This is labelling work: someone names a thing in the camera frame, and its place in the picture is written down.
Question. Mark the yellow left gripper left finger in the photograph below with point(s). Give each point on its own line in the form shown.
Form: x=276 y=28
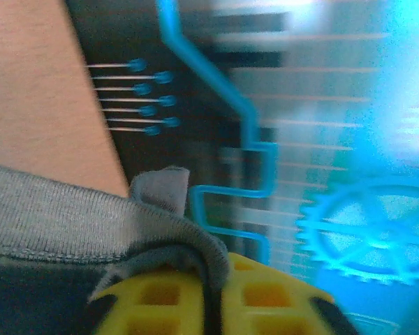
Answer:
x=160 y=314

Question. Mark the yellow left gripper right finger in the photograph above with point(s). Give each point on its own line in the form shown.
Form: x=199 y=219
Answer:
x=283 y=314

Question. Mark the grey t-shirt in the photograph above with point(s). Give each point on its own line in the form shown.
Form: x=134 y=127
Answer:
x=56 y=216

